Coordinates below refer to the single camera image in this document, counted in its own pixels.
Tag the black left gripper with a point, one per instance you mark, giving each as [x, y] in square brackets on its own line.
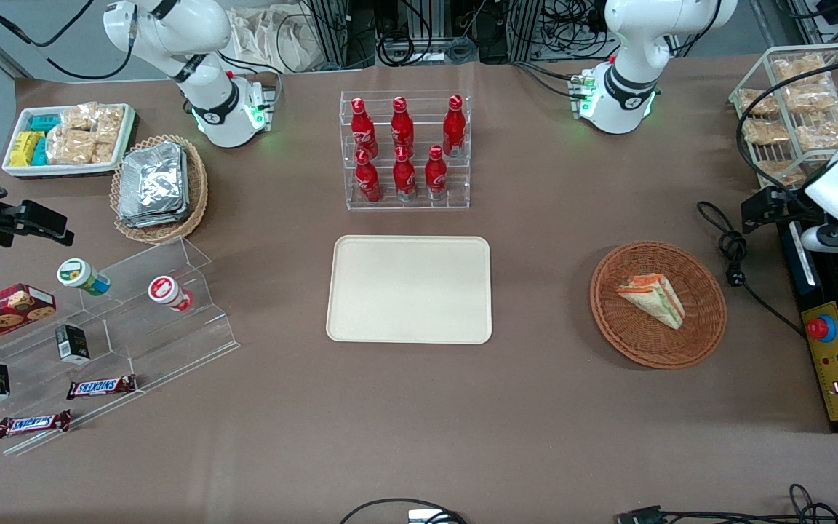
[774, 203]

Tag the red cola bottle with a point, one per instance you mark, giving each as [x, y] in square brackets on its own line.
[436, 175]
[454, 127]
[367, 180]
[363, 131]
[402, 127]
[404, 177]

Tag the triangle sandwich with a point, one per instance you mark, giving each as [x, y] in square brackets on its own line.
[653, 298]

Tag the snickers chocolate bar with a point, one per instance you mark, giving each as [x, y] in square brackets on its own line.
[32, 424]
[101, 387]

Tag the light oval wicker basket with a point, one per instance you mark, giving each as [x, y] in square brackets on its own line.
[197, 189]

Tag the yellow snack pack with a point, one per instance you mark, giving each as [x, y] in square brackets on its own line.
[24, 149]

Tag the red-lid yogurt cup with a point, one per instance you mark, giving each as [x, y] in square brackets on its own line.
[166, 291]

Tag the green-lid yogurt cup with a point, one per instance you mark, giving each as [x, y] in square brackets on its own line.
[78, 275]

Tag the clear-wrapped rice cracker pack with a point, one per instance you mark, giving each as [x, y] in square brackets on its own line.
[70, 147]
[104, 147]
[79, 116]
[110, 118]

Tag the red emergency stop button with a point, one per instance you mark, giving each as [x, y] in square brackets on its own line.
[819, 329]

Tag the teal snack pack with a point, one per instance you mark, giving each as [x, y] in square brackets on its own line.
[40, 153]
[44, 123]

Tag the white cloth bag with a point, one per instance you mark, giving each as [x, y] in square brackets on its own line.
[266, 36]

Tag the brown round wicker basket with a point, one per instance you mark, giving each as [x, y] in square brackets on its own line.
[630, 342]

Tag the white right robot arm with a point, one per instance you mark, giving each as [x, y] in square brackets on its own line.
[208, 94]

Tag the beige plastic tray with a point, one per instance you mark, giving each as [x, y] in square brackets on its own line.
[408, 291]

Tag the silver foil pack stack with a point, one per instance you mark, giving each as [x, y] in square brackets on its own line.
[153, 185]

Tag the clear acrylic stepped shelf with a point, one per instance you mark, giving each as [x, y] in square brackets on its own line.
[172, 342]

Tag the black yellow control box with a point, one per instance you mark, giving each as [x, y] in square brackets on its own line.
[837, 371]

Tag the aluminium profile frame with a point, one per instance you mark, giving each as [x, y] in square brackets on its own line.
[332, 29]

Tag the bagged brown snack pack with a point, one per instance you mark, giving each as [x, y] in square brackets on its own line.
[779, 171]
[766, 131]
[801, 68]
[810, 98]
[759, 102]
[823, 131]

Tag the clear acrylic bottle rack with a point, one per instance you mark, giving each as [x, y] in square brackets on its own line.
[459, 182]

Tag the white rectangular snack tray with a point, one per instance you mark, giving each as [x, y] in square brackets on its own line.
[19, 172]

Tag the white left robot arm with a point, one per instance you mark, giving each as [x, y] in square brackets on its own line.
[630, 87]

